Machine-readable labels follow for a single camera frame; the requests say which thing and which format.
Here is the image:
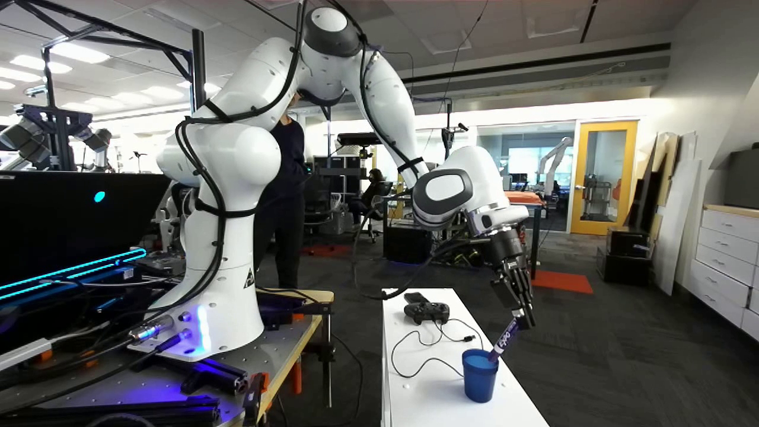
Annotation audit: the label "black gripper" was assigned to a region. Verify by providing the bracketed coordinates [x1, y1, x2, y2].
[482, 224, 542, 329]

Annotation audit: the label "blue plastic cup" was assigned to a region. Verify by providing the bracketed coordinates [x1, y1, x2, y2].
[460, 347, 501, 402]

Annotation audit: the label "orange floor mat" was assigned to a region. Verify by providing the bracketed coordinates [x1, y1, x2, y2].
[529, 266, 597, 298]

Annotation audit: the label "orange topped table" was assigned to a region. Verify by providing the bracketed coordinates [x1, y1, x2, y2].
[505, 187, 551, 283]

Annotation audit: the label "black floor boxes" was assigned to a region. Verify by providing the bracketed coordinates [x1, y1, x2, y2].
[603, 224, 659, 289]

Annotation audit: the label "black crate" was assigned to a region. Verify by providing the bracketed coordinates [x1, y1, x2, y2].
[382, 222, 436, 266]

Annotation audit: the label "yellow door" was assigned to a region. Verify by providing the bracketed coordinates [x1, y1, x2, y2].
[569, 118, 644, 239]

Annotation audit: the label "leaning wooden boards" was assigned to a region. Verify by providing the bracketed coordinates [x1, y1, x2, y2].
[632, 128, 704, 298]

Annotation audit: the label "black office chair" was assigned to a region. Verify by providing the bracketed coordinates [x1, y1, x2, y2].
[355, 166, 399, 243]

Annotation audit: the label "black stand pole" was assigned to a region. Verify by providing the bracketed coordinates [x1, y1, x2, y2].
[436, 96, 470, 164]

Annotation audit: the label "white drawer cabinet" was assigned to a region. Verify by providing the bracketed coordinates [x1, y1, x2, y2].
[684, 201, 759, 343]

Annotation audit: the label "black equipment rack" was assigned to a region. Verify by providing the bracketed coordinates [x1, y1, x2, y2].
[307, 130, 385, 241]

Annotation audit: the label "person in black clothes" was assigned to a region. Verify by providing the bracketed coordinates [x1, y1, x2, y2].
[264, 113, 309, 291]

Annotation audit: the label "grey box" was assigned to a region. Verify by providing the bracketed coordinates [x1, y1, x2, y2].
[723, 144, 759, 211]

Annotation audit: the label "small black studio lamp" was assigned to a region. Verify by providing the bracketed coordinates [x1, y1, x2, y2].
[73, 126, 114, 157]

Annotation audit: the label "black panel with cyan light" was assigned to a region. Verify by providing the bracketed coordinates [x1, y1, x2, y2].
[0, 169, 172, 283]

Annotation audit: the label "white power strip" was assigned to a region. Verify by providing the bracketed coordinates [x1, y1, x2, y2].
[0, 334, 57, 374]

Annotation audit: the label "large black studio lamp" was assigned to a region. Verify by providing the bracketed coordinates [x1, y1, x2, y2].
[0, 115, 53, 170]

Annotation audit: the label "black stereo camera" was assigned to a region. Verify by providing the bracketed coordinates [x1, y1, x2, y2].
[402, 289, 453, 328]

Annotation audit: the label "thin black table cable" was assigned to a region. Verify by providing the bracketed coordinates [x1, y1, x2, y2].
[389, 312, 480, 385]

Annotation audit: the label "robot mount table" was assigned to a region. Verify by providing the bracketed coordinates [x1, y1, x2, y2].
[0, 284, 339, 427]

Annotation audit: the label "orange handled clamp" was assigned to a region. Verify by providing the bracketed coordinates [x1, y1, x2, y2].
[285, 357, 309, 398]

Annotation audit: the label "black handled tool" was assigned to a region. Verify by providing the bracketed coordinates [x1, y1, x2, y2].
[178, 356, 249, 398]

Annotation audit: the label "black overhead metal frame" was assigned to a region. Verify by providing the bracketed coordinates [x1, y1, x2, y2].
[0, 0, 211, 172]

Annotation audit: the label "cyan lit rail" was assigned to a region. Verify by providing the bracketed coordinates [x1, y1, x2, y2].
[0, 243, 153, 304]

